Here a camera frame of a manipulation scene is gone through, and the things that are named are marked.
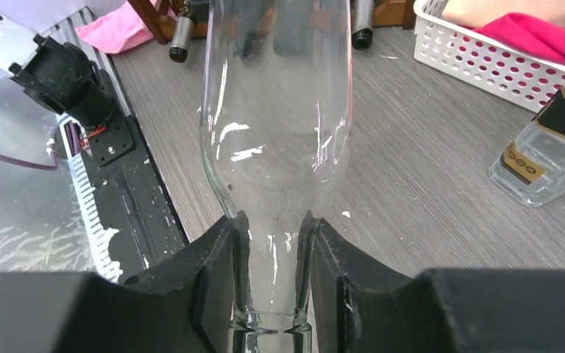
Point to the silver-neck dark wine bottle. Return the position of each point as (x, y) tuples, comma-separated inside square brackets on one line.
[(180, 42)]

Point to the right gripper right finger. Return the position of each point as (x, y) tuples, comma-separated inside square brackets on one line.
[(362, 305)]

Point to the beige cloth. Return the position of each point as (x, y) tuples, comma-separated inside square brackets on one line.
[(477, 13)]

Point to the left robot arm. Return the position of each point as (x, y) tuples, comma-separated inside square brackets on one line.
[(61, 78)]

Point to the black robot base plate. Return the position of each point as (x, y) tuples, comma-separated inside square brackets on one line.
[(130, 220)]

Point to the clear bottle black cap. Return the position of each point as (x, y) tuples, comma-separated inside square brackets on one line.
[(532, 168)]

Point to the white plastic basket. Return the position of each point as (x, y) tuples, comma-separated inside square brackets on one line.
[(482, 62)]

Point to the magenta cloth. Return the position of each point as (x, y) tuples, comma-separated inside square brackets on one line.
[(528, 34)]

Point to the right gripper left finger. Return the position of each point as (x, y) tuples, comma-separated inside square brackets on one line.
[(180, 305)]

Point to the clear drinking glass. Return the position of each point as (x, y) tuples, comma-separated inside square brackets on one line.
[(275, 129)]

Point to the pink cloth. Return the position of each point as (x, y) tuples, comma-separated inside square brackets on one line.
[(115, 32)]

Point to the brown wooden wine rack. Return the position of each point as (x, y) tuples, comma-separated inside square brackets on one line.
[(160, 17)]

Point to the black-neck green wine bottle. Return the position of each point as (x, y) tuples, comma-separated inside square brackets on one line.
[(362, 24)]

